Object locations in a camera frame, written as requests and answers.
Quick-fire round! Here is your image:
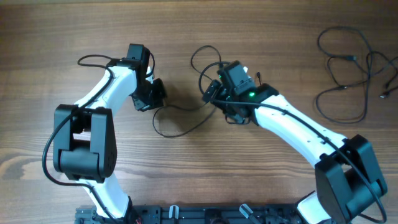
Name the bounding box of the thin black cable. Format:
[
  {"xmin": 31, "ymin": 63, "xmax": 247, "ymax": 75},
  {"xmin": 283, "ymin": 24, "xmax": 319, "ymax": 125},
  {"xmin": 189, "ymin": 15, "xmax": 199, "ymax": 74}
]
[{"xmin": 151, "ymin": 45, "xmax": 262, "ymax": 139}]

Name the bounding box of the thick black USB cable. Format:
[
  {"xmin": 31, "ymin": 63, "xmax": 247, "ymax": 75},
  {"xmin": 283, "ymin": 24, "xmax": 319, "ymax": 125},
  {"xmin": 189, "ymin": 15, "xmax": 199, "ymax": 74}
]
[{"xmin": 315, "ymin": 51, "xmax": 374, "ymax": 124}]

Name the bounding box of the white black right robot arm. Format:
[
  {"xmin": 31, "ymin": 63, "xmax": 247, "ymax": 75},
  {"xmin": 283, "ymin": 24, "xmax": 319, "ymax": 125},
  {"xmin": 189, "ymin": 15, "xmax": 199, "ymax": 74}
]
[{"xmin": 201, "ymin": 60, "xmax": 387, "ymax": 223}]

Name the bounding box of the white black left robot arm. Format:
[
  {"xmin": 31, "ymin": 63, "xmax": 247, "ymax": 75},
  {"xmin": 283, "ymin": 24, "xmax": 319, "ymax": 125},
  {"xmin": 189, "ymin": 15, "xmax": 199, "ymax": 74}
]
[{"xmin": 45, "ymin": 44, "xmax": 166, "ymax": 223}]

